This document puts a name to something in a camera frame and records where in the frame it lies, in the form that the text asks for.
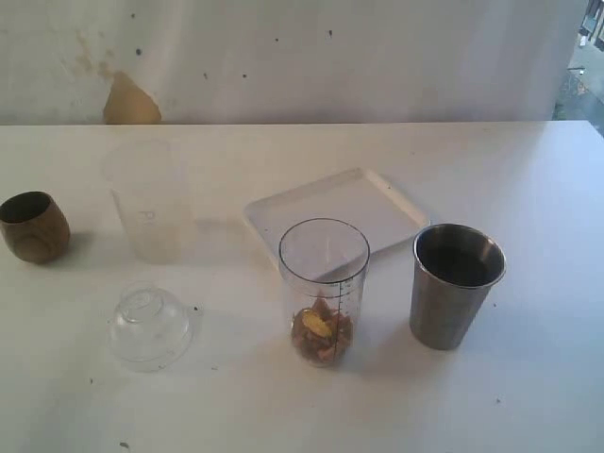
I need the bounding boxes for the brown contents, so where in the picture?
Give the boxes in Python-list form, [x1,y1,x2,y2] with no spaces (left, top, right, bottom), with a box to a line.
[291,297,354,366]

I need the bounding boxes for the clear dome shaker lid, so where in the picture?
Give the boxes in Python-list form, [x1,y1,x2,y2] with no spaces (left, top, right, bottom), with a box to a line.
[108,281,193,372]

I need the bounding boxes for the brown wooden cup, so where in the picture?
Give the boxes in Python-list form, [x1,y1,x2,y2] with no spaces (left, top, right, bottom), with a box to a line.
[1,191,71,264]

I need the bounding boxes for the clear plastic shaker cup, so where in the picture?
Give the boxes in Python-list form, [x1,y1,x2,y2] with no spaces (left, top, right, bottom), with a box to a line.
[277,218,371,367]

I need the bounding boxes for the white rectangular tray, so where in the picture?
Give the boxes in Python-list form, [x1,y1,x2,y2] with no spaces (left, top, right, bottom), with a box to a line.
[243,168,430,265]

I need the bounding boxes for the translucent white plastic cup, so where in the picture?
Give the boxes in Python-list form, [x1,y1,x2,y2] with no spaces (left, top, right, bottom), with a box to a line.
[102,139,196,264]

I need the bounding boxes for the stainless steel cup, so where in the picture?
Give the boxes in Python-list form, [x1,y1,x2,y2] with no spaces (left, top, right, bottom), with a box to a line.
[409,223,506,351]

